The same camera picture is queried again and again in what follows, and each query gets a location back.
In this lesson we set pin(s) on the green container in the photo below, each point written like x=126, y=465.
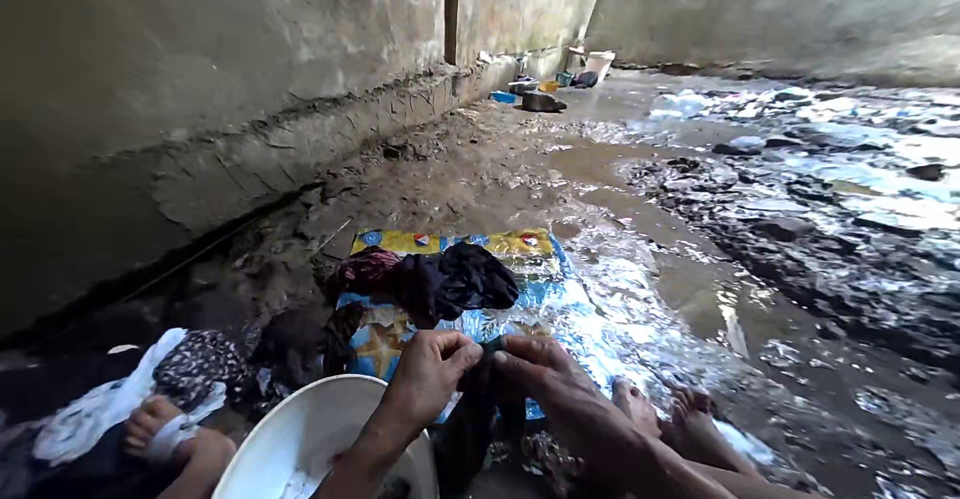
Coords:
x=564, y=78

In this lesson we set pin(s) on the person's legs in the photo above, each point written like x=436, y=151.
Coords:
x=697, y=435

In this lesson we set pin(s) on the person's right thumb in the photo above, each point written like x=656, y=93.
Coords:
x=513, y=366

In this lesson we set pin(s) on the pile of rubble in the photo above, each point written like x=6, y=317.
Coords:
x=810, y=206

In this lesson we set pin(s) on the dark wet cloth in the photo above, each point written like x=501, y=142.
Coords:
x=472, y=416

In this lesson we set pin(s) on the person's right fingers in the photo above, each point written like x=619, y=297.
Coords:
x=528, y=345

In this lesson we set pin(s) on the black white floral cloth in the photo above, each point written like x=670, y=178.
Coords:
x=199, y=364

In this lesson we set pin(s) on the person's right forearm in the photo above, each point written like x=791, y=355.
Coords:
x=637, y=454

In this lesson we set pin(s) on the person's left forearm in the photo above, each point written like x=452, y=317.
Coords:
x=375, y=446

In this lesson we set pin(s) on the person's left thumb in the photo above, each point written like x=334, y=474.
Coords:
x=463, y=359

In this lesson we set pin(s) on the large white bucket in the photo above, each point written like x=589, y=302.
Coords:
x=300, y=424

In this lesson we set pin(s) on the orange bowl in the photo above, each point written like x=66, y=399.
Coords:
x=548, y=86

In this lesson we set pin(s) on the metal basin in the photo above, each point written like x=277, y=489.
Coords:
x=523, y=84

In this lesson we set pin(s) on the person's right hand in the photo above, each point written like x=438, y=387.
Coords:
x=551, y=375

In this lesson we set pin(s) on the white plastic pail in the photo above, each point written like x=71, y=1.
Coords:
x=599, y=66

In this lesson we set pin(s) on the blue basin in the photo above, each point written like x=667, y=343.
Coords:
x=502, y=97

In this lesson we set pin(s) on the dark bundle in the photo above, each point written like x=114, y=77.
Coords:
x=585, y=80

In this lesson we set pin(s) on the person's left hand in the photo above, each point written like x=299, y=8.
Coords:
x=420, y=379

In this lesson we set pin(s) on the dark round pot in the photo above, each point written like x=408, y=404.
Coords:
x=541, y=102

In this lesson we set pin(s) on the maroon patterned garment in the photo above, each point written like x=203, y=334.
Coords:
x=367, y=270

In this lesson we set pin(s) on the blue yellow printed mat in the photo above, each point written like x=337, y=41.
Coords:
x=480, y=323

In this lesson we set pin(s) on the person's left fingers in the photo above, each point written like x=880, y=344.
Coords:
x=447, y=339

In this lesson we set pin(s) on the dark pole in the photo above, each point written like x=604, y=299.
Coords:
x=451, y=11

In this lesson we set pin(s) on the black crumpled garment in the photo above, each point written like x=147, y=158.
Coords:
x=472, y=278

